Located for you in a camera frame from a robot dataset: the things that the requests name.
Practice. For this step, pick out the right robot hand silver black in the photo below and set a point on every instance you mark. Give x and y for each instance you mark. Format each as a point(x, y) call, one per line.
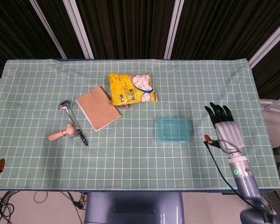
point(231, 137)

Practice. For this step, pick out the blue transparent container lid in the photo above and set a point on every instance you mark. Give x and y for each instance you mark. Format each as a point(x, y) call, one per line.
point(173, 128)

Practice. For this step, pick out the clear plastic container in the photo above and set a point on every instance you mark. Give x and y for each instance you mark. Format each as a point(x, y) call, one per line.
point(175, 141)

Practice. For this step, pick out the green checked tablecloth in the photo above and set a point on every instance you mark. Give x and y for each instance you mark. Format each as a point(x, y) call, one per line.
point(60, 163)

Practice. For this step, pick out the wooden mallet with grey head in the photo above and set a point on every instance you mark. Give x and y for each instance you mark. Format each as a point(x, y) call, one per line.
point(58, 135)

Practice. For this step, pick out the brown spiral notebook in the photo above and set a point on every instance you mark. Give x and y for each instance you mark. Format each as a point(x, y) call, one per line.
point(98, 108)

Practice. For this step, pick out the yellow marshmallow bag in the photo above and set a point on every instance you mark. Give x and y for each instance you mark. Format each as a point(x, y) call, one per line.
point(123, 88)

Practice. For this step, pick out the blue grey robot torso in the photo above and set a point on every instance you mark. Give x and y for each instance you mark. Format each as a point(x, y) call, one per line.
point(133, 207)

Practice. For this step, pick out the black pleated curtain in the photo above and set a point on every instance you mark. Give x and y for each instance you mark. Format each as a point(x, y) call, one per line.
point(130, 25)

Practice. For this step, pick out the white low frame bar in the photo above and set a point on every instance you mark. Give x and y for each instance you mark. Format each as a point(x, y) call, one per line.
point(274, 103)

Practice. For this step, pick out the white slanted frame post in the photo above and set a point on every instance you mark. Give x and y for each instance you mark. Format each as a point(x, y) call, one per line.
point(268, 39)

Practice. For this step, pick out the wide white frame post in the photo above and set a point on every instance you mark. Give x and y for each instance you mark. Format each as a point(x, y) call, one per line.
point(79, 29)
point(173, 29)

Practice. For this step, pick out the slim white frame post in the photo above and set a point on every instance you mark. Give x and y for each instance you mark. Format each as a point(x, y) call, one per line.
point(47, 29)

